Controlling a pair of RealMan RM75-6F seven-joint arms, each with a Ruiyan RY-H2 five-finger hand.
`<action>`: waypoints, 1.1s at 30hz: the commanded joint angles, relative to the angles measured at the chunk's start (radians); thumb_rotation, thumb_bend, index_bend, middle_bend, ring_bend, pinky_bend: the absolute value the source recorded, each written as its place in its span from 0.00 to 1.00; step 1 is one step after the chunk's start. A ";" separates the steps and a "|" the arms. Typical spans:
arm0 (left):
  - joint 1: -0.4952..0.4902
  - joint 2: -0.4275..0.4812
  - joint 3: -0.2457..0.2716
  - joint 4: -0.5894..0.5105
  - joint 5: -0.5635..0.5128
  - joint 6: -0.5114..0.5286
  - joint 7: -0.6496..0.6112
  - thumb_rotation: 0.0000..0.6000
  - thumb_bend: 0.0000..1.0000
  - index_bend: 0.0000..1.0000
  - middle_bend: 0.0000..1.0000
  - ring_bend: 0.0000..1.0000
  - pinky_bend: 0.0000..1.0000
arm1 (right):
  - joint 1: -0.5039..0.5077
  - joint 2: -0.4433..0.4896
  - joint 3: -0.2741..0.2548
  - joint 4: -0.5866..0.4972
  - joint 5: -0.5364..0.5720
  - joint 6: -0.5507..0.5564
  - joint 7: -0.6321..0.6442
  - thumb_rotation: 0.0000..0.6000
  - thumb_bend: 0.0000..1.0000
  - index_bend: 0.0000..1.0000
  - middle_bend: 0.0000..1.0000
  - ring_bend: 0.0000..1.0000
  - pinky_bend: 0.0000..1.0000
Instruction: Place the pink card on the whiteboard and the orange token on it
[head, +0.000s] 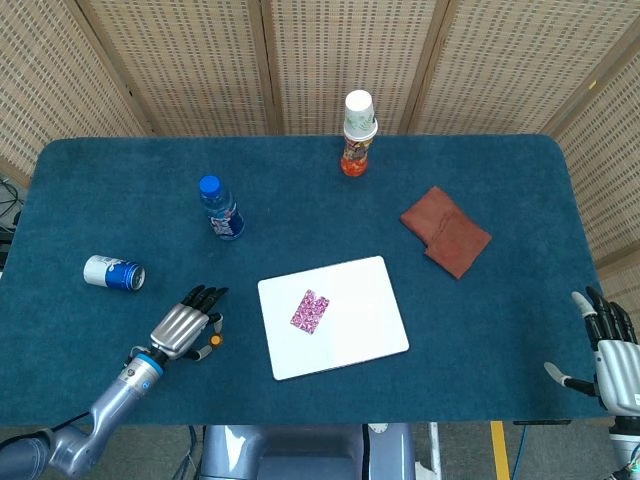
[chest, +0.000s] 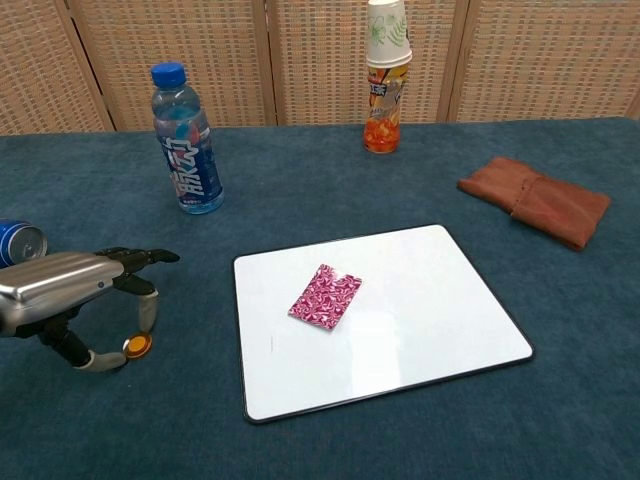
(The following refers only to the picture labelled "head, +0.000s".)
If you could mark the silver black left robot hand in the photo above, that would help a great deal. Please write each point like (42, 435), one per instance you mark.
(180, 325)

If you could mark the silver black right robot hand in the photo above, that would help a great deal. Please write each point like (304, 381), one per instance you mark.
(617, 360)

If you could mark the round orange chip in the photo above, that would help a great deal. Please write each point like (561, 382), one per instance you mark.
(215, 340)

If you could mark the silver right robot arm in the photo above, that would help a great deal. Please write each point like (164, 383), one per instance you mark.
(627, 440)

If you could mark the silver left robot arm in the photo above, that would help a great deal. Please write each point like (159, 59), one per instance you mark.
(115, 400)

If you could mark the blue sports drink bottle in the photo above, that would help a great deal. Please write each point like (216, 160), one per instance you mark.
(222, 212)

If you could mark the orange juice drink bottle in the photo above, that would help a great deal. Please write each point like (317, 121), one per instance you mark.
(355, 159)

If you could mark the blue white drink can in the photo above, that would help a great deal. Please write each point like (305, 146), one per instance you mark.
(112, 272)

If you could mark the teal table cloth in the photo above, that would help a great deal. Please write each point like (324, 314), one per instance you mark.
(100, 200)

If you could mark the grey robot torso base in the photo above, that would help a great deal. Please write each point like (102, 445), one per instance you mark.
(300, 452)

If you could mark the white rectangular board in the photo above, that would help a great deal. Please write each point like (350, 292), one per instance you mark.
(360, 320)

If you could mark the white table leg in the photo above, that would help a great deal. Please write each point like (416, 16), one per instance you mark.
(435, 447)

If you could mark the folded brown cloth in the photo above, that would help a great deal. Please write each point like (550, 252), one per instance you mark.
(445, 232)

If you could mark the woven bamboo folding screen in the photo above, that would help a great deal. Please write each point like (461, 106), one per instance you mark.
(200, 60)

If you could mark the white floral paper cup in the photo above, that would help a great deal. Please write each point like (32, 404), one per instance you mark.
(359, 117)

